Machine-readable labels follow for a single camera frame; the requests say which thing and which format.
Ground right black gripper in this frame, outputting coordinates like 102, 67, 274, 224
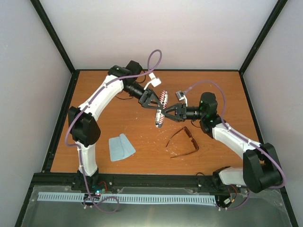
161, 103, 205, 122

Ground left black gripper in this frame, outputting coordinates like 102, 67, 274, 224
122, 82, 162, 109

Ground flag newsprint glasses case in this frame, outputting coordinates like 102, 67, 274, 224
155, 90, 168, 128

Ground light blue cleaning cloth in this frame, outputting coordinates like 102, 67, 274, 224
108, 133, 136, 162

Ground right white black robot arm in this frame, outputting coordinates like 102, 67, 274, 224
161, 92, 285, 193

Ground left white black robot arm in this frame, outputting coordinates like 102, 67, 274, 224
67, 61, 163, 191

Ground brown tinted sunglasses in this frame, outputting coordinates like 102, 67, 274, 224
165, 126, 199, 158

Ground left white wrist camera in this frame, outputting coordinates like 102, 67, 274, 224
144, 72, 161, 90

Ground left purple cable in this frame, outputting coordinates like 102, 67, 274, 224
64, 49, 163, 212

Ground purple cable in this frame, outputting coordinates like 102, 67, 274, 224
183, 80, 286, 211
64, 49, 163, 212

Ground black frame post left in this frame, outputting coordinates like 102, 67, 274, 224
30, 0, 77, 73

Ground black frame post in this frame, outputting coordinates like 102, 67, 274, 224
239, 0, 289, 73
30, 0, 77, 73

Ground black aluminium front rail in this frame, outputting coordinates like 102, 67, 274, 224
33, 172, 284, 190

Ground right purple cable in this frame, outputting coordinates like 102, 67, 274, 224
183, 80, 286, 211

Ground light blue slotted cable duct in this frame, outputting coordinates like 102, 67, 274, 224
37, 192, 216, 206

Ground black frame post right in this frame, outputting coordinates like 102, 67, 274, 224
239, 0, 289, 73

